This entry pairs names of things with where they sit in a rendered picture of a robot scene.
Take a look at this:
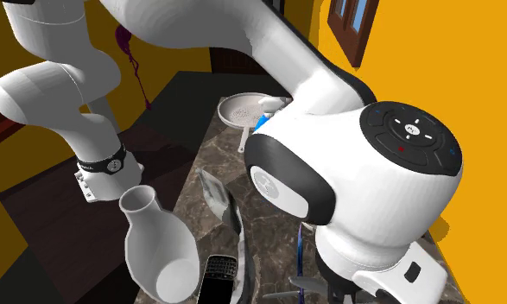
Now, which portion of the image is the black keypad phone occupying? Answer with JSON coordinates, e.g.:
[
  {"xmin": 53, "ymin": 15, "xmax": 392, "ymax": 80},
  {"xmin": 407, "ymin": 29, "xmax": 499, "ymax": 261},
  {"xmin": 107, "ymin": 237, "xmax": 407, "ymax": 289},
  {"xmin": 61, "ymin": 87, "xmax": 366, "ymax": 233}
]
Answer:
[{"xmin": 195, "ymin": 254, "xmax": 240, "ymax": 304}]

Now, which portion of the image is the purple wall ornament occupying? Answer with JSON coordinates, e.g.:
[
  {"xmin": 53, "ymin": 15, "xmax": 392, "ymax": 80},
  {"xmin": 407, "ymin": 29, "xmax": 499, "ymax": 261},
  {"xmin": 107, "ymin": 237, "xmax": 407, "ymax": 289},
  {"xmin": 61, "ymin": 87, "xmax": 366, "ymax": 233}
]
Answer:
[{"xmin": 114, "ymin": 23, "xmax": 154, "ymax": 111}]

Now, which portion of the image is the white vase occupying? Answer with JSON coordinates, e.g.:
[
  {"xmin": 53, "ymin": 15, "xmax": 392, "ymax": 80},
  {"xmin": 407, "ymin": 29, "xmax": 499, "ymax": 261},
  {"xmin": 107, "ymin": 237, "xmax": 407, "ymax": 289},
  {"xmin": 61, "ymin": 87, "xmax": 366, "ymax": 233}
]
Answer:
[{"xmin": 118, "ymin": 184, "xmax": 202, "ymax": 304}]

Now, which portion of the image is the white colander with handle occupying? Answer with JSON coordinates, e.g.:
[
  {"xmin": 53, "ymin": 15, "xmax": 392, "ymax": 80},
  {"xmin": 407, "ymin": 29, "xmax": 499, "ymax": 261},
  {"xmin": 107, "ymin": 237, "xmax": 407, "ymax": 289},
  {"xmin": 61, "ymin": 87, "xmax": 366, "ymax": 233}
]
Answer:
[{"xmin": 217, "ymin": 92, "xmax": 280, "ymax": 154}]

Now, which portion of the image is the blue pen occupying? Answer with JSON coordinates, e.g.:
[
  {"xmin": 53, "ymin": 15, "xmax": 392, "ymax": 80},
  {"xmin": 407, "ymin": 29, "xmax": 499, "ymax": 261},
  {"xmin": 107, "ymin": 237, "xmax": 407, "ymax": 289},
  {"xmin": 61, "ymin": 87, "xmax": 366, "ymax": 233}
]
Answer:
[{"xmin": 296, "ymin": 222, "xmax": 307, "ymax": 295}]

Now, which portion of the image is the white and blue bottle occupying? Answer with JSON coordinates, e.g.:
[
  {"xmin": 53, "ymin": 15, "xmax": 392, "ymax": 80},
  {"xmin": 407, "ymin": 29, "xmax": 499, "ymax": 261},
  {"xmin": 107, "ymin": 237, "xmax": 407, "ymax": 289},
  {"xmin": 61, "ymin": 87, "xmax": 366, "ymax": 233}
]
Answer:
[{"xmin": 252, "ymin": 95, "xmax": 294, "ymax": 135}]

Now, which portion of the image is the silver cleaver knife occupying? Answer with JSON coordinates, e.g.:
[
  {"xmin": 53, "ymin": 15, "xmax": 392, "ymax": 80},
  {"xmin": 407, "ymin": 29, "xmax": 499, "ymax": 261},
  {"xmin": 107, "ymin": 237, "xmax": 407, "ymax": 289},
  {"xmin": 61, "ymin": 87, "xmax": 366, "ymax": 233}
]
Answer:
[{"xmin": 194, "ymin": 167, "xmax": 257, "ymax": 304}]

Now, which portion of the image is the brown framed window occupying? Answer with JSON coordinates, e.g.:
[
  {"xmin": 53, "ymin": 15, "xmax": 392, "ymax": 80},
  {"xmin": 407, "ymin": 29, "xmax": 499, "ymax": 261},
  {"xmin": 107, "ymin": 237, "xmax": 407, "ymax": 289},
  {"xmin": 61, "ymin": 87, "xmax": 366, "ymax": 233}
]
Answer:
[{"xmin": 326, "ymin": 0, "xmax": 381, "ymax": 69}]

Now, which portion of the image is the grey utensil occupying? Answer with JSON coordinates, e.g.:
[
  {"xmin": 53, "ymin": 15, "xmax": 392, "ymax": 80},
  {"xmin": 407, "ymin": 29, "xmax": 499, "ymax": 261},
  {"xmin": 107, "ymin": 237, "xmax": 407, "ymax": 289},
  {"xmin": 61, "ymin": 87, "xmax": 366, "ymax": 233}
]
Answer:
[{"xmin": 262, "ymin": 275, "xmax": 331, "ymax": 302}]

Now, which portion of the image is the dark brown robot stand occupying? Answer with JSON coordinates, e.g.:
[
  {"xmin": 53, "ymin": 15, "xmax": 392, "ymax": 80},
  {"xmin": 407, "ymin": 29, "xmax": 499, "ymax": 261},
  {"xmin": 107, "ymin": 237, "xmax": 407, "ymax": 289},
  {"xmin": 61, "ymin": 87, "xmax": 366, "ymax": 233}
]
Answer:
[{"xmin": 0, "ymin": 122, "xmax": 204, "ymax": 304}]

